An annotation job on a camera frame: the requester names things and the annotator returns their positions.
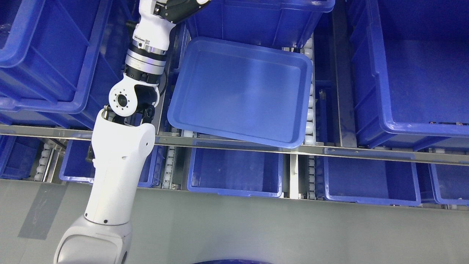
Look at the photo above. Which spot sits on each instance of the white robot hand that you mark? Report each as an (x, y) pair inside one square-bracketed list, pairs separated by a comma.
[(158, 17)]

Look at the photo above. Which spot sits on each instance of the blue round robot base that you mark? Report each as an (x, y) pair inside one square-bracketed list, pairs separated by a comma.
[(233, 261)]

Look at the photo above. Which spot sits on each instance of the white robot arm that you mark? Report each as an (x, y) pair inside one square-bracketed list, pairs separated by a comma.
[(122, 138)]

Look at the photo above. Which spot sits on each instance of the blue bin top centre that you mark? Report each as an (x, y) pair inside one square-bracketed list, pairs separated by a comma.
[(267, 23)]

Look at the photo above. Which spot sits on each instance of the blue shallow tray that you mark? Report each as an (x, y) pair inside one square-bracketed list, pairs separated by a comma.
[(242, 92)]

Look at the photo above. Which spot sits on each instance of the large blue bin top left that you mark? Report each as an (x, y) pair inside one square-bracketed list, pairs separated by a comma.
[(60, 58)]

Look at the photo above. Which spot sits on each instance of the large blue bin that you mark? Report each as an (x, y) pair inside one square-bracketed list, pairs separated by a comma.
[(410, 64), (60, 58)]

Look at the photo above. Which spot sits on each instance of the blue bin lower centre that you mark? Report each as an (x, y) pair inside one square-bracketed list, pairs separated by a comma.
[(236, 173)]

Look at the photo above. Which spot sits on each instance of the white roller track right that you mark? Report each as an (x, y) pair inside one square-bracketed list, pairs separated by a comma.
[(310, 124)]

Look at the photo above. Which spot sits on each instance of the blue bin far left lower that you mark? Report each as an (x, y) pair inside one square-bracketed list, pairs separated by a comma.
[(17, 155)]

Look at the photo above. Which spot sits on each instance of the large blue bin right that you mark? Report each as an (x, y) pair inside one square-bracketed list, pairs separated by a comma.
[(410, 64)]

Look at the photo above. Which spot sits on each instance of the blue bin far right lower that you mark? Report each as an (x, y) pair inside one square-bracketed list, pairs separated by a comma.
[(450, 184)]

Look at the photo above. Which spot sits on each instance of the metal shelf front rail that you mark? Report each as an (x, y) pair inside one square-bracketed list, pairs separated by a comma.
[(168, 139)]

